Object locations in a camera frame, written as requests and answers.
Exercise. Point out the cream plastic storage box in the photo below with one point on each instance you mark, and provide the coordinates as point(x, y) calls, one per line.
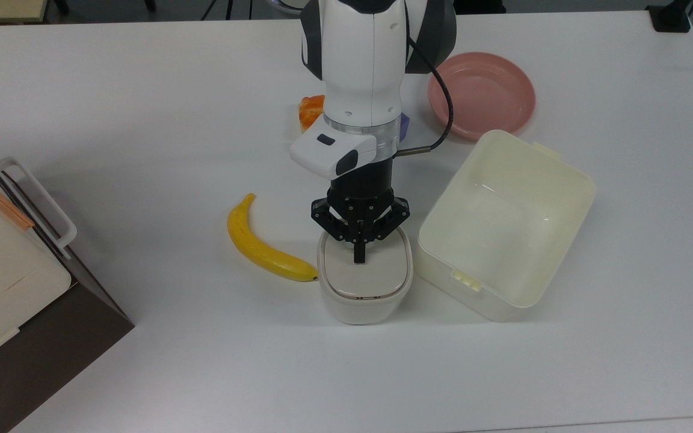
point(503, 228)

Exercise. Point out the black clamp mount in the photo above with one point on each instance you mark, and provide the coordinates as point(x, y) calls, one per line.
point(670, 17)

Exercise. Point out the yellow banana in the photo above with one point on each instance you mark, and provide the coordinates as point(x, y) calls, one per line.
point(256, 246)

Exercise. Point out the white mini trash can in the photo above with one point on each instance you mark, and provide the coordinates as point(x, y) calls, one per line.
point(361, 300)

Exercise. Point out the white oven with brown door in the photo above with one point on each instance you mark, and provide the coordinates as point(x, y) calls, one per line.
point(15, 300)

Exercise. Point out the purple cube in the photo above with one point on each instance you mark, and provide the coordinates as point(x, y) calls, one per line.
point(405, 127)

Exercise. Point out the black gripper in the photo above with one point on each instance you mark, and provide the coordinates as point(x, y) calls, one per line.
point(364, 183)

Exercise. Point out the pink plate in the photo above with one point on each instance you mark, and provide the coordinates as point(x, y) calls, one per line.
point(491, 95)

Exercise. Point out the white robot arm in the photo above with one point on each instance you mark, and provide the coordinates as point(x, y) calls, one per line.
point(361, 66)

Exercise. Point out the orange glazed bread loaf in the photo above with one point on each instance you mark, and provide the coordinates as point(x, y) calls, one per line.
point(311, 111)

